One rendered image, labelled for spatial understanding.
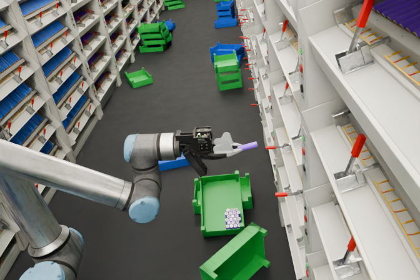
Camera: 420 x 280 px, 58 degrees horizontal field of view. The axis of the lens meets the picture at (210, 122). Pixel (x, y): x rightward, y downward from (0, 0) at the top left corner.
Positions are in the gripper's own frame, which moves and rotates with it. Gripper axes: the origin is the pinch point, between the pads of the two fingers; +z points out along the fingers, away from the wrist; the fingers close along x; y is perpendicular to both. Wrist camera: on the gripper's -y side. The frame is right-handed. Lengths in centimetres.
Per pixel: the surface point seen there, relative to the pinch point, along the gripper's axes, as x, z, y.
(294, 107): 7.3, 18.7, 10.8
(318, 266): -39.4, 18.3, -9.3
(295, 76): -14.8, 15.1, 30.6
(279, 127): 30.6, 17.2, -9.4
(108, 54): 238, -118, -40
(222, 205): 42, -9, -60
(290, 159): 7.3, 18.2, -9.3
